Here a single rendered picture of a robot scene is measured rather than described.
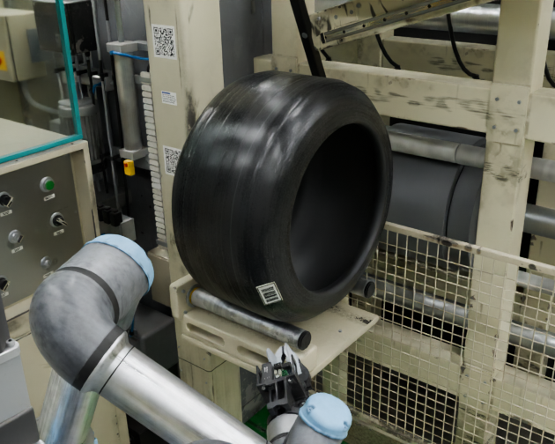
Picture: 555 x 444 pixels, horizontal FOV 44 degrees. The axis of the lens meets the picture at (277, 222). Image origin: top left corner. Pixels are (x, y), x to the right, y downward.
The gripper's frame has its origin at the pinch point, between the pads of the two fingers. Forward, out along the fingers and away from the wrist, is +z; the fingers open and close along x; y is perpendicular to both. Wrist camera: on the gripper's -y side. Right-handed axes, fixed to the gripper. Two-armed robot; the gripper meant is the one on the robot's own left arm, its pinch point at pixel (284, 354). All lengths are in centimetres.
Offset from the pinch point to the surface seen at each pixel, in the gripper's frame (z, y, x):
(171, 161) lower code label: 53, 24, 17
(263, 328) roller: 20.9, -9.1, 7.1
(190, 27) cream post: 54, 52, -1
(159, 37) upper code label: 57, 52, 7
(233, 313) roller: 27.3, -7.1, 13.9
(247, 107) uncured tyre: 32, 38, -8
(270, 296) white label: 12.5, 5.0, 0.4
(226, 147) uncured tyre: 24.9, 34.3, -2.1
